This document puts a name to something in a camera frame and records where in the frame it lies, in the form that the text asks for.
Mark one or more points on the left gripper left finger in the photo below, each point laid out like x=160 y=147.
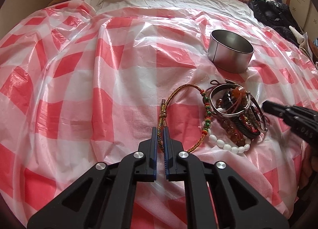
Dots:
x=103 y=197

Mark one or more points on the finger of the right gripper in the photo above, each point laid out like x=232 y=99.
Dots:
x=281 y=111

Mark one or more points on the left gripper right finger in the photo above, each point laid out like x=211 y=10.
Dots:
x=215 y=195

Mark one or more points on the silver metal bangle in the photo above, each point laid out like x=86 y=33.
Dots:
x=235 y=101

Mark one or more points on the pile of clothes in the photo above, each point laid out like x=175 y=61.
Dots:
x=305 y=45

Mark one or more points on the round silver metal tin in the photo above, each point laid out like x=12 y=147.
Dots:
x=229 y=51

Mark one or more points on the black plastic bag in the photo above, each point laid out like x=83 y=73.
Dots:
x=277 y=16

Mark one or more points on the red white checkered plastic sheet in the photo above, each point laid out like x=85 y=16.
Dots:
x=80 y=86

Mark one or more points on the striped white bed sheet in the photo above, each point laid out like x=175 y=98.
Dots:
x=229 y=8

